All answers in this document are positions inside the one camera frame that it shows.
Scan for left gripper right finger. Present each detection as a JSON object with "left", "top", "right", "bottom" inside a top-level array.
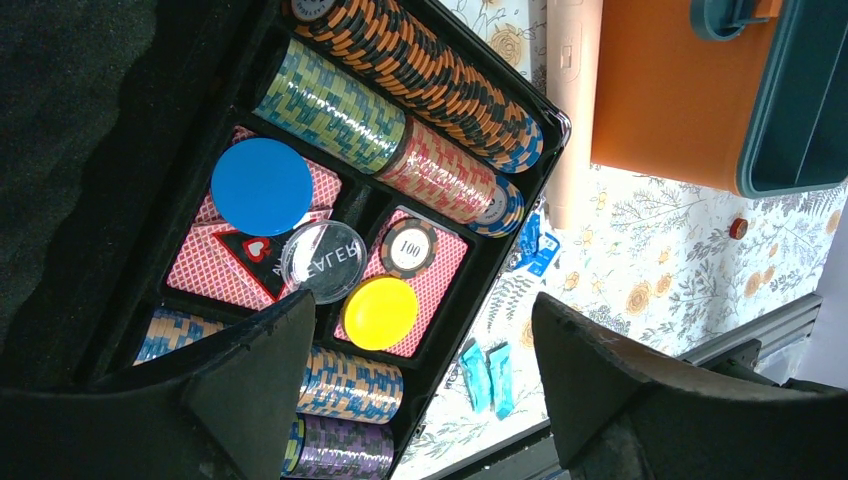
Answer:
[{"left": 532, "top": 293, "right": 847, "bottom": 479}]

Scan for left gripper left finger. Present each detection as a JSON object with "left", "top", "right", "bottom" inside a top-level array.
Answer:
[{"left": 1, "top": 291, "right": 315, "bottom": 479}]

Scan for teal tube pair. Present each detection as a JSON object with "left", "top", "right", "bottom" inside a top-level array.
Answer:
[{"left": 458, "top": 339, "right": 515, "bottom": 420}]

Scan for small blue sachets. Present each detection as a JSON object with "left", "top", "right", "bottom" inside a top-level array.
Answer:
[{"left": 508, "top": 210, "right": 561, "bottom": 278}]

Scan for orange medicine box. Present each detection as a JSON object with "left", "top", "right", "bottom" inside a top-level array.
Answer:
[{"left": 589, "top": 0, "right": 848, "bottom": 200}]

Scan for teal divided tray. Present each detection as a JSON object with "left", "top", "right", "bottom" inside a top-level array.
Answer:
[{"left": 665, "top": 1, "right": 847, "bottom": 198}]

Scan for purple chip stack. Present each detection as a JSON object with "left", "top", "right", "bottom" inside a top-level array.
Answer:
[{"left": 281, "top": 413, "right": 394, "bottom": 479}]

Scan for blue tan chip stack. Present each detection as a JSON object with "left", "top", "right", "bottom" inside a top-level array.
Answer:
[{"left": 134, "top": 308, "right": 404, "bottom": 424}]

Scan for red playing card deck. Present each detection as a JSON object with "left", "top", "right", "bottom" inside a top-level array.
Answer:
[{"left": 164, "top": 125, "right": 344, "bottom": 313}]

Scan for floral table mat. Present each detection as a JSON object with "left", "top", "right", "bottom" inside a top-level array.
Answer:
[{"left": 390, "top": 0, "right": 848, "bottom": 480}]

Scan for clear dealer button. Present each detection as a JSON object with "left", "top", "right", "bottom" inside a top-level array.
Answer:
[{"left": 280, "top": 220, "right": 367, "bottom": 305}]

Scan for yellow poker chip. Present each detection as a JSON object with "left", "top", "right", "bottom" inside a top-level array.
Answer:
[{"left": 341, "top": 275, "right": 419, "bottom": 351}]

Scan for blue poker chip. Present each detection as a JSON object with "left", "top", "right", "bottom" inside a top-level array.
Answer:
[{"left": 210, "top": 138, "right": 314, "bottom": 236}]

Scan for blue 10 chip stack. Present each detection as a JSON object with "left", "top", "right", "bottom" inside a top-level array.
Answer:
[{"left": 468, "top": 175, "right": 525, "bottom": 238}]

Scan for black orange 100 chip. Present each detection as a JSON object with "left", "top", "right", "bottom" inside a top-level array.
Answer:
[{"left": 379, "top": 217, "right": 439, "bottom": 279}]

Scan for black poker chip case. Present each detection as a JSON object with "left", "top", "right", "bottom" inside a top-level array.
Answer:
[{"left": 0, "top": 0, "right": 572, "bottom": 480}]

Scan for red white chip stack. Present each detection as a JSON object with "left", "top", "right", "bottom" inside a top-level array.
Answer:
[{"left": 376, "top": 116, "right": 496, "bottom": 224}]

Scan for green chip stack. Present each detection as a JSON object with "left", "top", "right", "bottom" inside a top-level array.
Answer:
[{"left": 253, "top": 39, "right": 405, "bottom": 175}]

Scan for orange black chip stack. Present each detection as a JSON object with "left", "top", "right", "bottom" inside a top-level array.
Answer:
[{"left": 282, "top": 0, "right": 543, "bottom": 173}]

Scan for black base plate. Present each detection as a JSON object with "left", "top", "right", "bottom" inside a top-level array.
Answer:
[{"left": 429, "top": 293, "right": 823, "bottom": 479}]

